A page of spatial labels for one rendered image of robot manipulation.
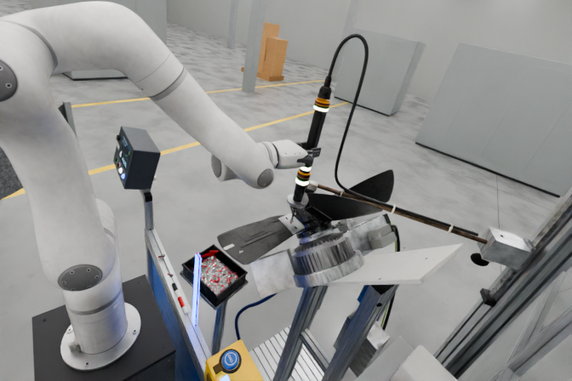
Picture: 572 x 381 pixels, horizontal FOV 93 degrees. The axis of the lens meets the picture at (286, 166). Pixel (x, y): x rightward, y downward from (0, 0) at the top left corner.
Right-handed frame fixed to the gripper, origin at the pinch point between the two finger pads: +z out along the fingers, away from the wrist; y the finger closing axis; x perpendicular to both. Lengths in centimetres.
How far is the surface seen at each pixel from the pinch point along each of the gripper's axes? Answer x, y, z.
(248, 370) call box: -42, 29, -34
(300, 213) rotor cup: -27.5, -0.7, 3.8
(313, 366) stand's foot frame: -141, 16, 32
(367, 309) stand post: -43, 34, 9
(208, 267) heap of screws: -65, -21, -21
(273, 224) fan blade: -30.4, -2.1, -6.7
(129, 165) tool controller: -30, -58, -41
